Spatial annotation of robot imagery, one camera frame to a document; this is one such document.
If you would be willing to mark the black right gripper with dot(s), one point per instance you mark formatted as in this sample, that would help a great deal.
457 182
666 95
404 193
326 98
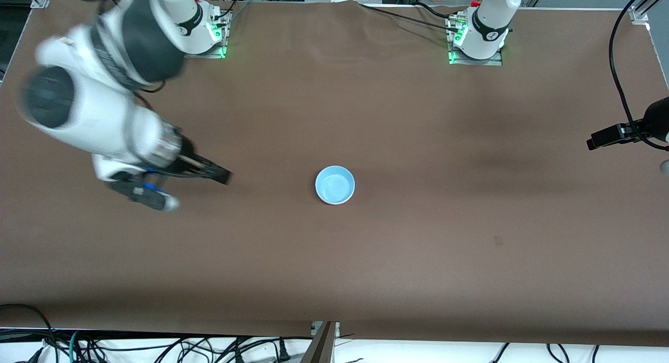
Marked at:
189 162

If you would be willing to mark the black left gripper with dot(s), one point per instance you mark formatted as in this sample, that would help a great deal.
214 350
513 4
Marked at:
654 118

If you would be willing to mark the blue bowl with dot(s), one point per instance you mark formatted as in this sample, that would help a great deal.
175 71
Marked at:
334 185

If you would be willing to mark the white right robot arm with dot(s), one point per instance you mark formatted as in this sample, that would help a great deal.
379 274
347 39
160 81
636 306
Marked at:
104 117

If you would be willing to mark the brown table cover sheet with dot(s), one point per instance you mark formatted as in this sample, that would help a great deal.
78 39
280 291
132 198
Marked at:
334 258

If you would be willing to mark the black power plug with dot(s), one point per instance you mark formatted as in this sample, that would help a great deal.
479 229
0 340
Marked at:
283 351

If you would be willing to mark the aluminium profile post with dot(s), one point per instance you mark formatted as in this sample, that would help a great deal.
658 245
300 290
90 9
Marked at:
321 347

